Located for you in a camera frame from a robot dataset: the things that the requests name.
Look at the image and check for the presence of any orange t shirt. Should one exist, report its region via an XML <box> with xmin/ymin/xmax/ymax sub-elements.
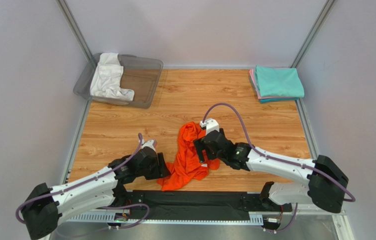
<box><xmin>157</xmin><ymin>121</ymin><xmax>220</xmax><ymax>191</ymax></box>

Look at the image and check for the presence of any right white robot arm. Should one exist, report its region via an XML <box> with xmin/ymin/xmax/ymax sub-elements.
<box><xmin>193</xmin><ymin>129</ymin><xmax>349</xmax><ymax>214</ymax></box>

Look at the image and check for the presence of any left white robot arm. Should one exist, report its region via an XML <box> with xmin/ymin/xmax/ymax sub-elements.
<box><xmin>19</xmin><ymin>146</ymin><xmax>170</xmax><ymax>240</ymax></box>

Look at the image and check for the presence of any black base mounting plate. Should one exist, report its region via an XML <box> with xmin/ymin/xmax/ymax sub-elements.
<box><xmin>111</xmin><ymin>190</ymin><xmax>281</xmax><ymax>221</ymax></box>

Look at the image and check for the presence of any dark teal folded t shirt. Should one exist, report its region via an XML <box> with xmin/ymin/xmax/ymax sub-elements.
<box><xmin>259</xmin><ymin>97</ymin><xmax>299</xmax><ymax>104</ymax></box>

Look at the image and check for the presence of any pink folded t shirt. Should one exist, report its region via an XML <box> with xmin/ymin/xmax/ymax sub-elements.
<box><xmin>249</xmin><ymin>69</ymin><xmax>300</xmax><ymax>100</ymax></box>

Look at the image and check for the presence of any clear plastic bin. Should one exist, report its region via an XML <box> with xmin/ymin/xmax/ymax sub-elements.
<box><xmin>73</xmin><ymin>52</ymin><xmax>163</xmax><ymax>109</ymax></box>

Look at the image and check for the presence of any white t shirt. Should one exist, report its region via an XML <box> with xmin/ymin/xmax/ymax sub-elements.
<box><xmin>90</xmin><ymin>53</ymin><xmax>135</xmax><ymax>101</ymax></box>

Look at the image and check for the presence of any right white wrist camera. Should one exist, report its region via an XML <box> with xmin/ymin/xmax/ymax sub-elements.
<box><xmin>199</xmin><ymin>118</ymin><xmax>220</xmax><ymax>135</ymax></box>

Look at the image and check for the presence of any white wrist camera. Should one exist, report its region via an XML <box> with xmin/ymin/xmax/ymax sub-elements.
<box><xmin>199</xmin><ymin>118</ymin><xmax>220</xmax><ymax>135</ymax></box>
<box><xmin>141</xmin><ymin>139</ymin><xmax>157</xmax><ymax>151</ymax></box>

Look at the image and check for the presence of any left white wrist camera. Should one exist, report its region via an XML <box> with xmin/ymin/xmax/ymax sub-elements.
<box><xmin>141</xmin><ymin>139</ymin><xmax>157</xmax><ymax>151</ymax></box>

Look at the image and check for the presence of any aluminium frame rail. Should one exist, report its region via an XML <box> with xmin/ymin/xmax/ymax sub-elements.
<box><xmin>69</xmin><ymin>203</ymin><xmax>354</xmax><ymax>240</ymax></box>

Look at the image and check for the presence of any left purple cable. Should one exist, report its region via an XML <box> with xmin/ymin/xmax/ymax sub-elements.
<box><xmin>15</xmin><ymin>132</ymin><xmax>150</xmax><ymax>231</ymax></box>

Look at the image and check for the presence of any purple cable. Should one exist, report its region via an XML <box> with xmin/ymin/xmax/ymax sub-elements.
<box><xmin>202</xmin><ymin>102</ymin><xmax>356</xmax><ymax>233</ymax></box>
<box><xmin>15</xmin><ymin>132</ymin><xmax>150</xmax><ymax>231</ymax></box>

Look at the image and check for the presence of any right corner aluminium post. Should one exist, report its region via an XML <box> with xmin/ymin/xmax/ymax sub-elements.
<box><xmin>290</xmin><ymin>0</ymin><xmax>337</xmax><ymax>68</ymax></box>

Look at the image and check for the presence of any corner aluminium post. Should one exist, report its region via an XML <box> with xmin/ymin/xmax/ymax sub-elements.
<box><xmin>290</xmin><ymin>0</ymin><xmax>337</xmax><ymax>68</ymax></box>
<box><xmin>56</xmin><ymin>0</ymin><xmax>93</xmax><ymax>60</ymax></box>

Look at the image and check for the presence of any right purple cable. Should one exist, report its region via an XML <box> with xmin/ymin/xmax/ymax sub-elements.
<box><xmin>202</xmin><ymin>102</ymin><xmax>356</xmax><ymax>233</ymax></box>

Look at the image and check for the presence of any left corner aluminium post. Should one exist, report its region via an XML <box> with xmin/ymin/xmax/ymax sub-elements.
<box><xmin>56</xmin><ymin>0</ymin><xmax>93</xmax><ymax>60</ymax></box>

